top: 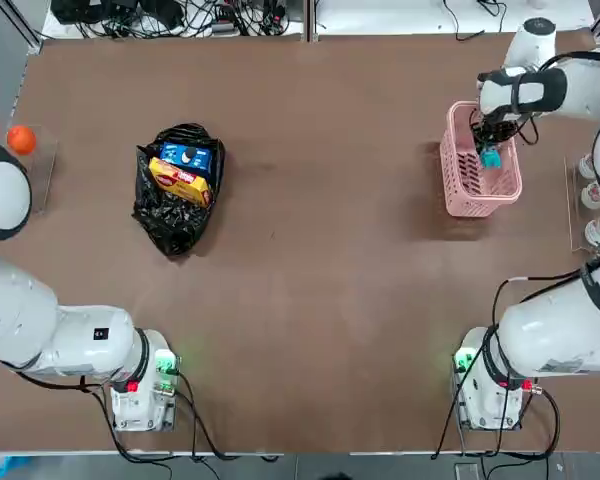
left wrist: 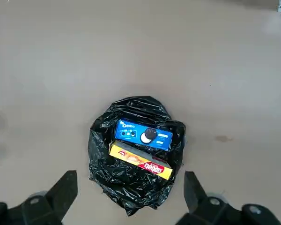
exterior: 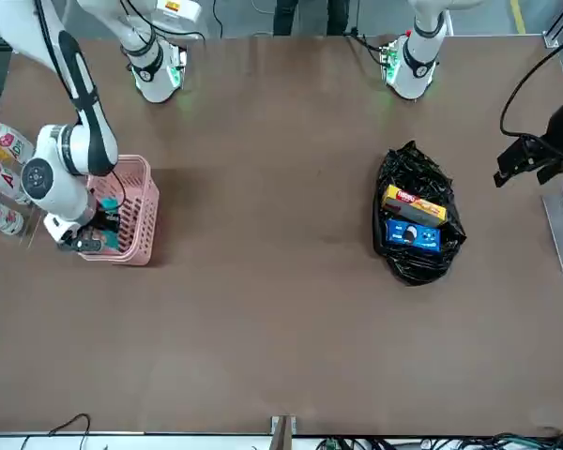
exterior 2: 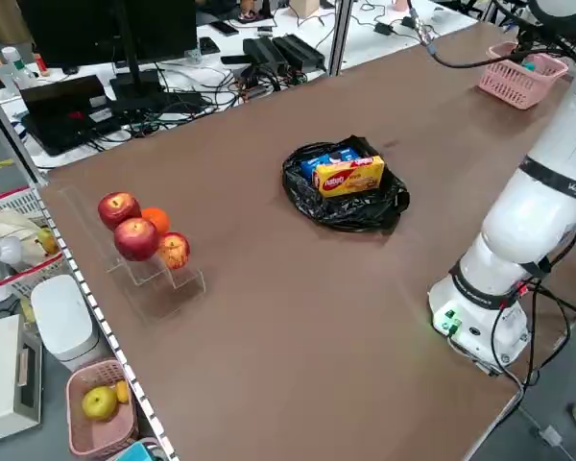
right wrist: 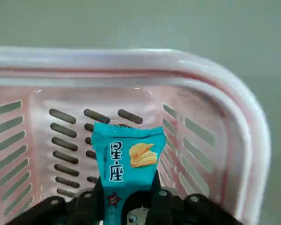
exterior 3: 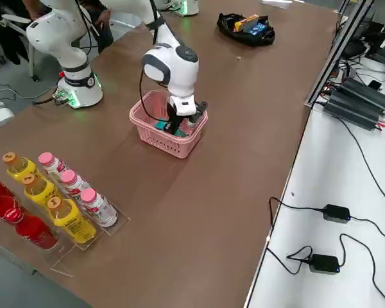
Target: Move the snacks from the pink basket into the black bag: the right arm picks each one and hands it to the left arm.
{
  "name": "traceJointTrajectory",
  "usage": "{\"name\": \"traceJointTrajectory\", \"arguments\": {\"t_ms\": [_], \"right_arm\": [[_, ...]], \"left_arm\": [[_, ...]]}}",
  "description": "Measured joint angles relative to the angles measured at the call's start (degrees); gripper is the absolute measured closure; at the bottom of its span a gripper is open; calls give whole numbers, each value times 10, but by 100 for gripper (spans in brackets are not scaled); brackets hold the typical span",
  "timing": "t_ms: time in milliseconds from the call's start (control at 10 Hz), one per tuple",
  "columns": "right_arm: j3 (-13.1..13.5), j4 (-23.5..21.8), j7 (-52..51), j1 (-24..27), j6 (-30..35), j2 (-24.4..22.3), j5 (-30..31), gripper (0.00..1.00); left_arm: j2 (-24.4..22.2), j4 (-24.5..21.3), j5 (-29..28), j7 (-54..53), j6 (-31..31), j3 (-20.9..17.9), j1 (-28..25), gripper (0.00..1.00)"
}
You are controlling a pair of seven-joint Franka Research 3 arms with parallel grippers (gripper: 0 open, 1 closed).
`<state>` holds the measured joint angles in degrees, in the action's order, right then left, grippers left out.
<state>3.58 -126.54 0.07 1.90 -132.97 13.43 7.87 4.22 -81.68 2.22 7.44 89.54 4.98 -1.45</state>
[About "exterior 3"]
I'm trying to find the black power supply cable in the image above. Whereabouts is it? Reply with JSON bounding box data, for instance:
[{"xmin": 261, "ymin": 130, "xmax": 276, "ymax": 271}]
[{"xmin": 335, "ymin": 117, "xmax": 385, "ymax": 209}]

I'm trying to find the yellow drink bottle orange cap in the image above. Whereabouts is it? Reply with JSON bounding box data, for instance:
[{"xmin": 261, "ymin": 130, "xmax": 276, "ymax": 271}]
[
  {"xmin": 2, "ymin": 152, "xmax": 41, "ymax": 182},
  {"xmin": 21, "ymin": 175, "xmax": 61, "ymax": 206},
  {"xmin": 47, "ymin": 196, "xmax": 96, "ymax": 244}
]

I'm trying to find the black finned power supply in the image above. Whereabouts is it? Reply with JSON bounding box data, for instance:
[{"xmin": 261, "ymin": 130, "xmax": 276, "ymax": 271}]
[
  {"xmin": 323, "ymin": 88, "xmax": 385, "ymax": 131},
  {"xmin": 339, "ymin": 78, "xmax": 385, "ymax": 108}
]

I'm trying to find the grey office chair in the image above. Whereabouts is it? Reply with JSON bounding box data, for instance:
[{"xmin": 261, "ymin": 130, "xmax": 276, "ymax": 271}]
[{"xmin": 0, "ymin": 14, "xmax": 39, "ymax": 83}]

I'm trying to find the aluminium frame post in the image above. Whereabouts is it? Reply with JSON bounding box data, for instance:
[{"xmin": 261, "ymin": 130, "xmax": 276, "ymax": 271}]
[{"xmin": 304, "ymin": 0, "xmax": 378, "ymax": 108}]

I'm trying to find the black arm wrist cable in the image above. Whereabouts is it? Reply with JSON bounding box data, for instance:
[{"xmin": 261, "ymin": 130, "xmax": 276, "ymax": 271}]
[{"xmin": 137, "ymin": 0, "xmax": 167, "ymax": 121}]

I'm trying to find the blue cookie box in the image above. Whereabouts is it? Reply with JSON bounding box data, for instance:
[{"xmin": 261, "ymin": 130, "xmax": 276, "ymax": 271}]
[{"xmin": 248, "ymin": 21, "xmax": 267, "ymax": 35}]

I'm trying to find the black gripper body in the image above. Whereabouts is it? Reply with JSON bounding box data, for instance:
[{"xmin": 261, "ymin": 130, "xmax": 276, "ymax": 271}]
[{"xmin": 166, "ymin": 101, "xmax": 184, "ymax": 126}]

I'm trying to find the white bottle pink cap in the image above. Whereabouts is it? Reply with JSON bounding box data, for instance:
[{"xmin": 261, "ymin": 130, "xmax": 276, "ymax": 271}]
[
  {"xmin": 60, "ymin": 169, "xmax": 90, "ymax": 196},
  {"xmin": 80, "ymin": 188, "xmax": 119, "ymax": 228},
  {"xmin": 38, "ymin": 152, "xmax": 68, "ymax": 180}
]

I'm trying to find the teal cartoon biscuit packet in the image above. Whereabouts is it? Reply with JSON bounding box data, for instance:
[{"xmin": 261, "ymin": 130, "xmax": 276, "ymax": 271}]
[{"xmin": 155, "ymin": 120, "xmax": 189, "ymax": 138}]

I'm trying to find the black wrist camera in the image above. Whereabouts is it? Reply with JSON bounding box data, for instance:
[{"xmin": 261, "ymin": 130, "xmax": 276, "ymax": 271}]
[{"xmin": 188, "ymin": 101, "xmax": 209, "ymax": 124}]

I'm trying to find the clear acrylic bottle shelf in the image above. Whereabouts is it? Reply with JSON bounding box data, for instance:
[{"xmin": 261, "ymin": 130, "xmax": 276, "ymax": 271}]
[{"xmin": 0, "ymin": 160, "xmax": 131, "ymax": 278}]

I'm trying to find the black plastic bag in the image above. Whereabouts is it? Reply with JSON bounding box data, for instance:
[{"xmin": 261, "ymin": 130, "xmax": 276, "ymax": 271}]
[{"xmin": 217, "ymin": 12, "xmax": 276, "ymax": 47}]

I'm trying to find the white box yellow label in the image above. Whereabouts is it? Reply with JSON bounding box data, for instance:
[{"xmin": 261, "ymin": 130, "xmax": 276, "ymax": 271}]
[{"xmin": 0, "ymin": 107, "xmax": 15, "ymax": 135}]

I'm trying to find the black adapter cable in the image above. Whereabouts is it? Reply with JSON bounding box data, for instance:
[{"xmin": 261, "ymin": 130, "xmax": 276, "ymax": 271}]
[
  {"xmin": 349, "ymin": 218, "xmax": 385, "ymax": 243},
  {"xmin": 338, "ymin": 233, "xmax": 385, "ymax": 308},
  {"xmin": 287, "ymin": 245, "xmax": 314, "ymax": 274},
  {"xmin": 268, "ymin": 197, "xmax": 325, "ymax": 230}
]

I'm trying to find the black power adapter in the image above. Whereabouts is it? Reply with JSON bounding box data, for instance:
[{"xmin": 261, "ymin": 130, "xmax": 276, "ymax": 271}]
[
  {"xmin": 323, "ymin": 203, "xmax": 352, "ymax": 223},
  {"xmin": 309, "ymin": 253, "xmax": 341, "ymax": 275}
]

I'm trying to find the pink plastic slotted basket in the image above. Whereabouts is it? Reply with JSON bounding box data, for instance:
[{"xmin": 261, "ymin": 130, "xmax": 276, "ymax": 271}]
[{"xmin": 129, "ymin": 89, "xmax": 209, "ymax": 159}]

